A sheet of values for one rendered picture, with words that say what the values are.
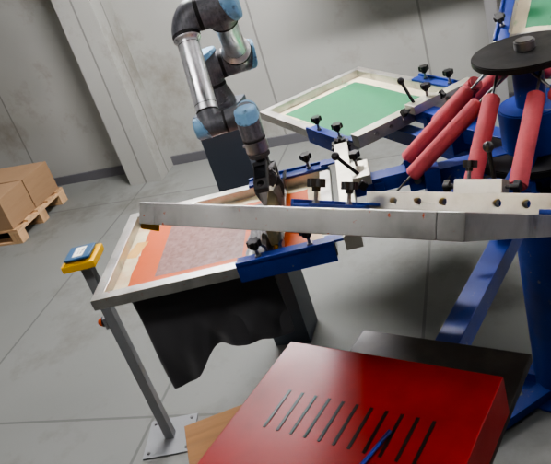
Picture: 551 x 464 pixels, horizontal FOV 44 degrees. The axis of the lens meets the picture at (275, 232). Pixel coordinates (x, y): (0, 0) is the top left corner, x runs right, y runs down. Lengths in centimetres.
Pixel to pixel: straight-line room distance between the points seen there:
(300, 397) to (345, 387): 9
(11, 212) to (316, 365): 450
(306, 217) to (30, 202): 500
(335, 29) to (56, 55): 231
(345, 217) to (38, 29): 527
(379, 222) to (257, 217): 21
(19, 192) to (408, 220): 506
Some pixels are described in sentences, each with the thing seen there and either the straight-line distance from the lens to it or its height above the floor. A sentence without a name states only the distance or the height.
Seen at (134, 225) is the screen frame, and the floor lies 98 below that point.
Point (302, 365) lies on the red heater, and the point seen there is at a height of 111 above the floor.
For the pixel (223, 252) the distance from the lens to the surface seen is 226.
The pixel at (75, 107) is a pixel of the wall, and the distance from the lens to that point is 620.
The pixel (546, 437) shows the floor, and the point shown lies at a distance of 271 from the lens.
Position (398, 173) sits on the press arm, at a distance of 223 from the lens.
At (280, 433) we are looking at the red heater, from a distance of 132.
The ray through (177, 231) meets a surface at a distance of 251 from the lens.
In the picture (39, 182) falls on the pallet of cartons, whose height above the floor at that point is 28.
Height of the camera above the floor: 200
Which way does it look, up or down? 27 degrees down
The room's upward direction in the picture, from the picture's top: 18 degrees counter-clockwise
